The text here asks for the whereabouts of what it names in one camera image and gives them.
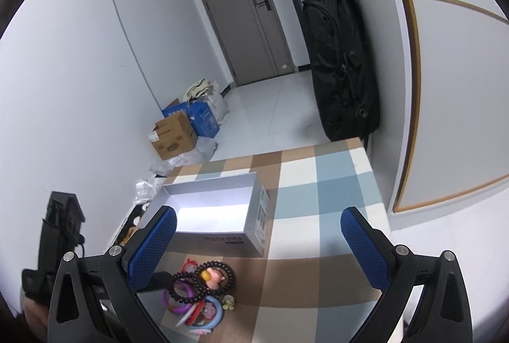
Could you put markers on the brown cardboard box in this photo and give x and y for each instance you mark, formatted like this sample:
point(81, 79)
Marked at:
point(172, 136)

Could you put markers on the black large hanging bag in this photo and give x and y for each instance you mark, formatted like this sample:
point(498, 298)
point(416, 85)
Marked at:
point(342, 72)

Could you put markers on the left hand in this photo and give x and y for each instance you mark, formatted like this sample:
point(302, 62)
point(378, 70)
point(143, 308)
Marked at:
point(36, 316)

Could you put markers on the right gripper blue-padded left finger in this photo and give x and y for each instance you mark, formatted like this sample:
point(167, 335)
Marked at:
point(147, 246)

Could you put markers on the blue plastic bangle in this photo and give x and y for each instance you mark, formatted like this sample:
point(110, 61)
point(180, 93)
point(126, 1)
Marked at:
point(204, 316)

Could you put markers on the grey open cardboard box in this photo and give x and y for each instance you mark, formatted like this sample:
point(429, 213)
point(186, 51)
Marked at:
point(223, 216)

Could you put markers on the purple plastic bangle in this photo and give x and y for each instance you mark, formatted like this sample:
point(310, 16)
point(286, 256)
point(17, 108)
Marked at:
point(181, 298)

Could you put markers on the white wardrobe with wood trim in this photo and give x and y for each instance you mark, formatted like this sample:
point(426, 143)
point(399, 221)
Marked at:
point(458, 142)

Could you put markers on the pink pig figurine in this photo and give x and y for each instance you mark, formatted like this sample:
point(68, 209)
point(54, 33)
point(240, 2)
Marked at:
point(213, 278)

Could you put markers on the small green flower charm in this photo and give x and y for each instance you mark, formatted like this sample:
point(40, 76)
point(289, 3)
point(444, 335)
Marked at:
point(228, 302)

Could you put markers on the blue cardboard box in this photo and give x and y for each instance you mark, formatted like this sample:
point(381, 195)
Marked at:
point(199, 114)

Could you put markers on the red cartoon keychain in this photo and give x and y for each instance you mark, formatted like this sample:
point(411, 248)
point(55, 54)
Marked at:
point(189, 266)

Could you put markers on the plaid checkered tablecloth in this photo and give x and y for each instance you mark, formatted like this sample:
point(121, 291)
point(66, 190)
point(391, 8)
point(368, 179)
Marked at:
point(308, 286)

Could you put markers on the crumpled white plastic bag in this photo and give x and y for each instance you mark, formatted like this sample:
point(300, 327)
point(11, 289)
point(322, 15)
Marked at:
point(147, 189)

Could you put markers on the white bag with cloth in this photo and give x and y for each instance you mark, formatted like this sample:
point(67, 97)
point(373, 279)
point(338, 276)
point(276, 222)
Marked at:
point(207, 91)

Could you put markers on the grey plastic mailer bag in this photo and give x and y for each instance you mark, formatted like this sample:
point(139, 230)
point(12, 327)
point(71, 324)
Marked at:
point(203, 152)

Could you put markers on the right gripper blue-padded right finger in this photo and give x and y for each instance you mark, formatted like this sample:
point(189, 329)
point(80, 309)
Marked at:
point(372, 250)

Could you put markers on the grey room door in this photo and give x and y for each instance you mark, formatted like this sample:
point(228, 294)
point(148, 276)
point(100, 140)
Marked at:
point(252, 39)

